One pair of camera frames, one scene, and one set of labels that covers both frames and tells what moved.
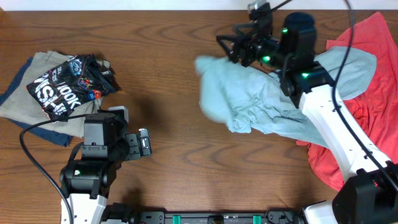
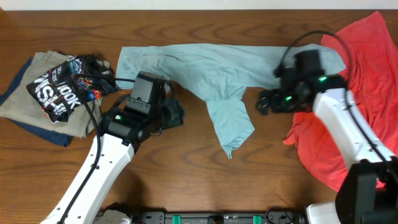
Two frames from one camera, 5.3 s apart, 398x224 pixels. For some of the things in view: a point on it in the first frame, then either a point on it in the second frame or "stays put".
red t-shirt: [375, 109] stays put
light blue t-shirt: [252, 100] to [221, 73]
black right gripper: [251, 43] to [273, 97]
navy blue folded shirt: [63, 140] stays put
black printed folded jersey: [82, 78] stays put
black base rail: [125, 214] stays put
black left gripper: [135, 152] to [177, 117]
